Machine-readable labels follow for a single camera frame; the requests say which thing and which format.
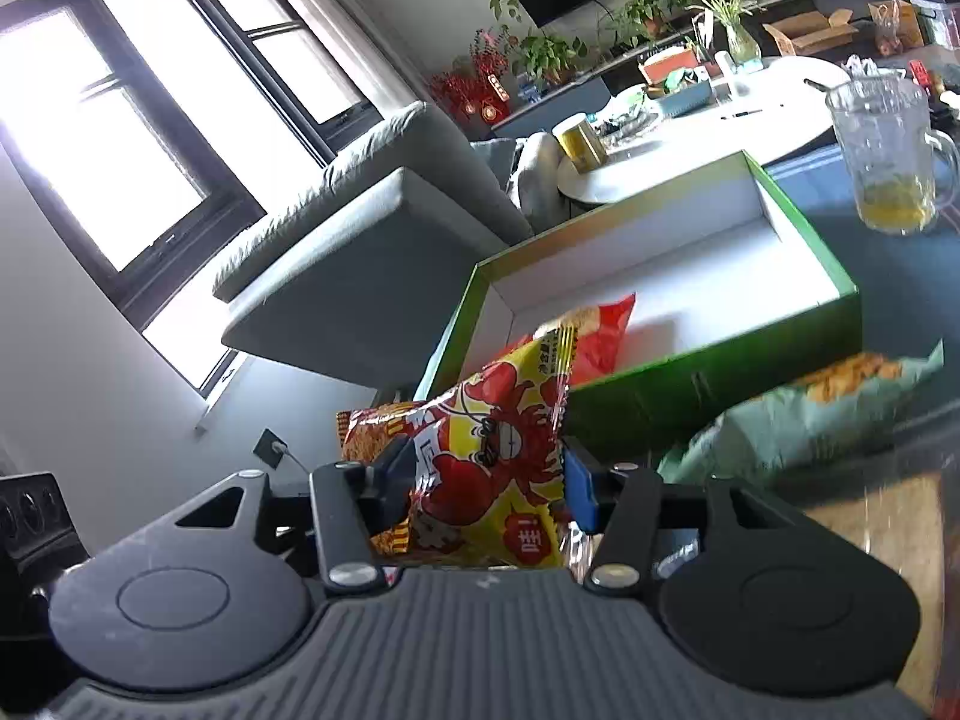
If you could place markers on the light green snack packet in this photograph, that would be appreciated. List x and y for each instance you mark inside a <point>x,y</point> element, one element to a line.
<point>787,427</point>

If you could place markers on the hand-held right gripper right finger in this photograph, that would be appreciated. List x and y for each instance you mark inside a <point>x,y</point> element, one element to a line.
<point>581,491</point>

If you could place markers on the round white table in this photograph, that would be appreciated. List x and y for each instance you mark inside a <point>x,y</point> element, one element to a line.
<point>750,127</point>

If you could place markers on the dark grey television cabinet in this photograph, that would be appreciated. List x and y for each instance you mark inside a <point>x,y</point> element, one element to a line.
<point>555,109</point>

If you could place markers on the open brown cardboard box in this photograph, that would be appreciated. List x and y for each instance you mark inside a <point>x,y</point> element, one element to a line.
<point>810,34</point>

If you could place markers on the yellow can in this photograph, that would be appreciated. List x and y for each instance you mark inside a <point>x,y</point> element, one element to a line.
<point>579,142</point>

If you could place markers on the yellow red crayfish snack packet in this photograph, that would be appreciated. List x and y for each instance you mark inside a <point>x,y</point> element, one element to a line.
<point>480,450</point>

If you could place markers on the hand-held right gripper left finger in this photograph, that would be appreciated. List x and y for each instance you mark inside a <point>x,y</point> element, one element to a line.
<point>390,476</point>

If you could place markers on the blue basket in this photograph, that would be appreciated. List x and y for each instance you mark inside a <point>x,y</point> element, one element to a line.
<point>679,99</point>

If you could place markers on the green potted plant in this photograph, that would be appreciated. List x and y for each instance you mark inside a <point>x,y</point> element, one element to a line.
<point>547,52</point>
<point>656,4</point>

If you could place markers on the grey armchair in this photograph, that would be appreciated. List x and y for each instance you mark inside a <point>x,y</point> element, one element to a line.
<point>360,262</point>

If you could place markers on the green cardboard box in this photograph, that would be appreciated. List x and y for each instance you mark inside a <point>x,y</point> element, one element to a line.
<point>750,367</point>

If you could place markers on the red berry decoration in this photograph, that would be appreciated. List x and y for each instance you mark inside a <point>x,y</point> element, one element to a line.
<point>469,86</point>

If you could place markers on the wall socket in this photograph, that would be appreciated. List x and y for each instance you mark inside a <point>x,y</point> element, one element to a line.
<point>270,448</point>

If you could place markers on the grey cloth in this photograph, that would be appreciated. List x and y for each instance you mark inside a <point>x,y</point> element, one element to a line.
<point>536,180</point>

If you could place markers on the clear plastic bag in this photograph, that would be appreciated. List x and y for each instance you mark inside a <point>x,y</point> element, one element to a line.
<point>892,26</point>

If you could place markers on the dark framed window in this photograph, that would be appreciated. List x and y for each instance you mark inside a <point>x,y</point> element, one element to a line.
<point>75,127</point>

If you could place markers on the spider plant in glass vase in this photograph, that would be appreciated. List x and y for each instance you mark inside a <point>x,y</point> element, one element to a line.
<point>735,22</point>

